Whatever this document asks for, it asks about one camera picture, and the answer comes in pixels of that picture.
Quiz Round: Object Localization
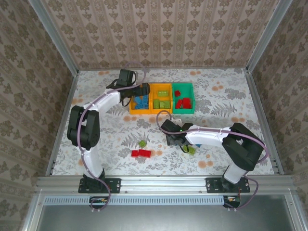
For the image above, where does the orange plastic bin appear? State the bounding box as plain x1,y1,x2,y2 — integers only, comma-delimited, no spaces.
129,83,152,115
150,83,173,114

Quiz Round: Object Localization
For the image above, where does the green plastic bin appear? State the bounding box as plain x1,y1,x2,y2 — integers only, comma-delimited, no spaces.
172,82,195,114

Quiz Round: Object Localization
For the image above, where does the floral table cover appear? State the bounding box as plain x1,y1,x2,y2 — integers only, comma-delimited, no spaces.
51,68,277,176

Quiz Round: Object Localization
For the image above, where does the grey metal panel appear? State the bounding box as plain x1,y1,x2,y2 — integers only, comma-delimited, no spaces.
36,204,298,231

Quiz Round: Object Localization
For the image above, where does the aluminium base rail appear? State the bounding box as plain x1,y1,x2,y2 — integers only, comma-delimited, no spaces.
36,175,298,193

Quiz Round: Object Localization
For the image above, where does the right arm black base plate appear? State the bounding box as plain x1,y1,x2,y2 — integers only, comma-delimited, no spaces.
205,177,251,193

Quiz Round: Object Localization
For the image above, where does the grey slotted cable duct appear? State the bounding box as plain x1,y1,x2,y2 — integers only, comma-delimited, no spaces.
44,195,228,205

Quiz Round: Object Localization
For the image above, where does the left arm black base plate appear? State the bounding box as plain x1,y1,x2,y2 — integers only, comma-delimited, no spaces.
78,177,121,193

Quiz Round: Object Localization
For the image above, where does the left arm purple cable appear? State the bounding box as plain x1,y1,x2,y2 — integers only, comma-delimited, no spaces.
78,62,147,213

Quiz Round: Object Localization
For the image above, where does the aluminium side rail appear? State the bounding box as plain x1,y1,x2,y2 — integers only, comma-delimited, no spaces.
243,68,286,176
45,69,80,176

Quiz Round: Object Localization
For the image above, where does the aluminium corner post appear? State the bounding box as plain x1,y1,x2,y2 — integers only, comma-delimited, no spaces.
246,0,293,73
28,0,79,75

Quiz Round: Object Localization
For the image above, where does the aluminium frame profile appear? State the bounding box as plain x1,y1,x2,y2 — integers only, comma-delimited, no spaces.
21,192,46,231
283,193,306,231

